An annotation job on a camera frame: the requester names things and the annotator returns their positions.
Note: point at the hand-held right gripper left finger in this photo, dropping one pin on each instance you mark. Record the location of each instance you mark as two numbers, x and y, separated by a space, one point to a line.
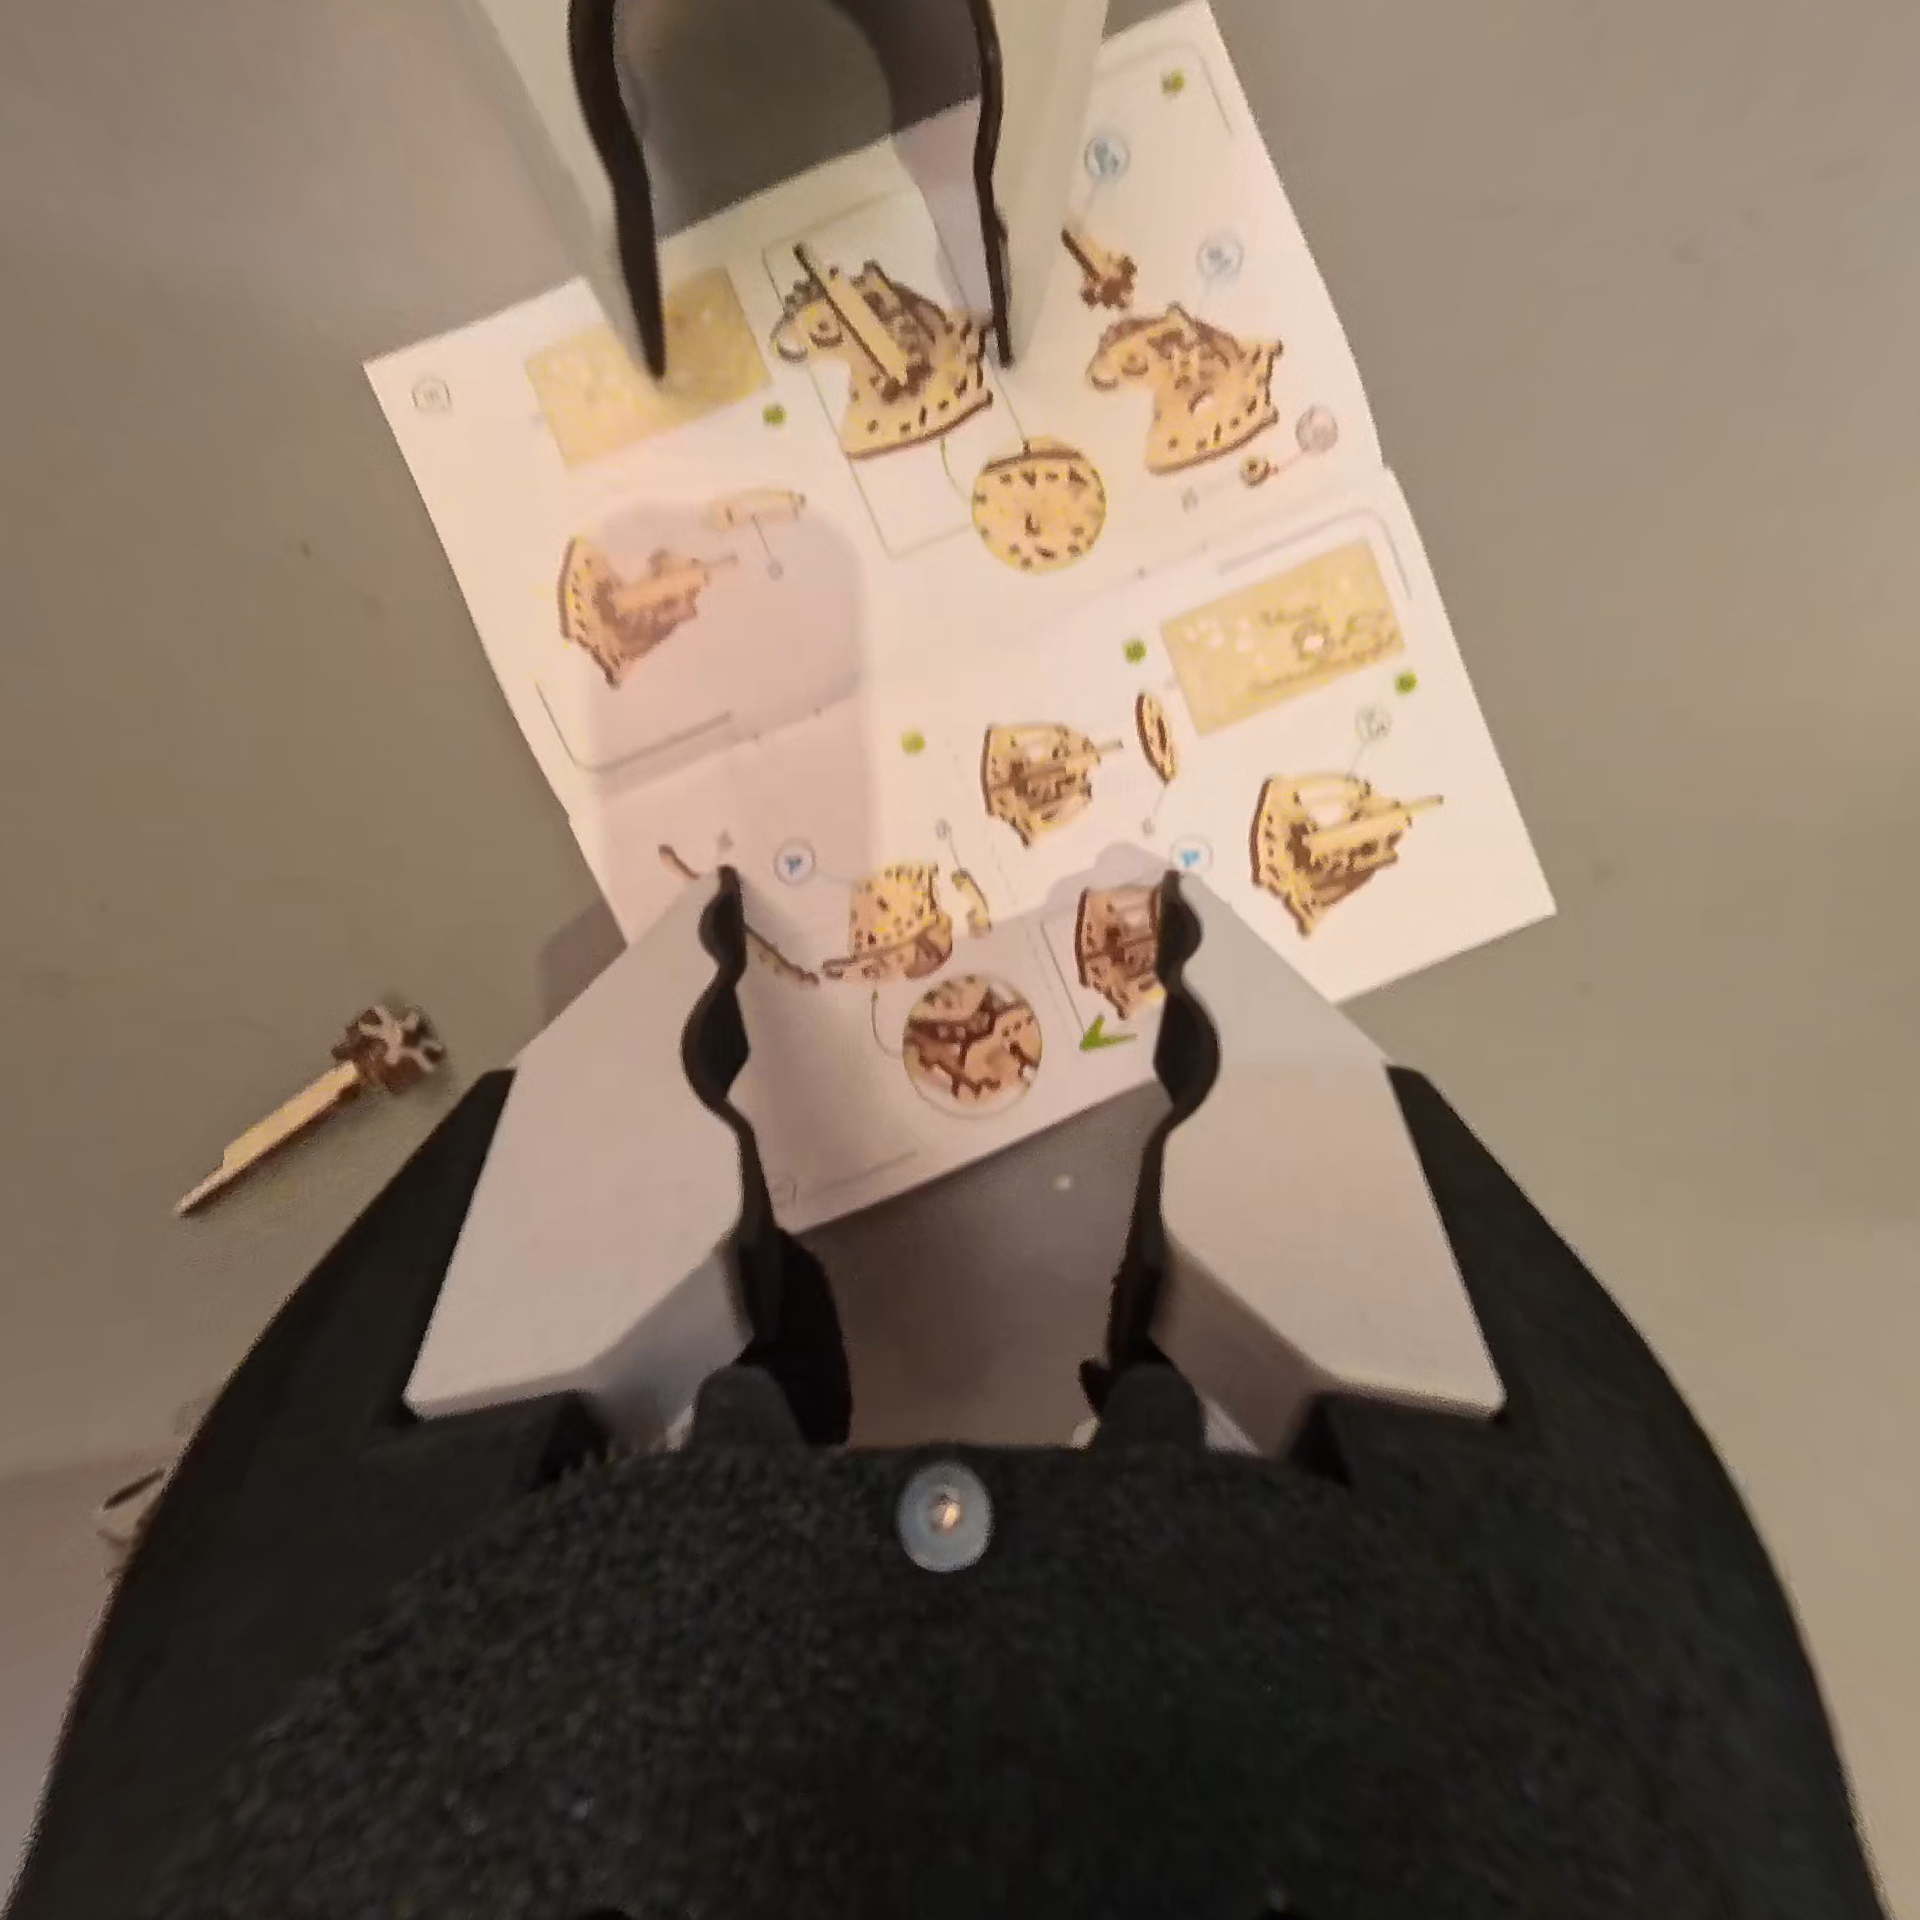
599 1200

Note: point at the white instruction booklet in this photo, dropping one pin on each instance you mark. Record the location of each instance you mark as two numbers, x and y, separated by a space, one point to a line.
901 600

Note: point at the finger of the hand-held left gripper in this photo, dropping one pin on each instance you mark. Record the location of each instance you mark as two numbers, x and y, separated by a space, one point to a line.
540 120
1050 120

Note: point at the wooden axle with gear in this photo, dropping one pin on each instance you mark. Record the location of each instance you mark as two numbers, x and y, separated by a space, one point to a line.
301 1117

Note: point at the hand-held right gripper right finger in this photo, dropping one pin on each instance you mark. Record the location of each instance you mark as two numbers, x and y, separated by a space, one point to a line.
1290 1200

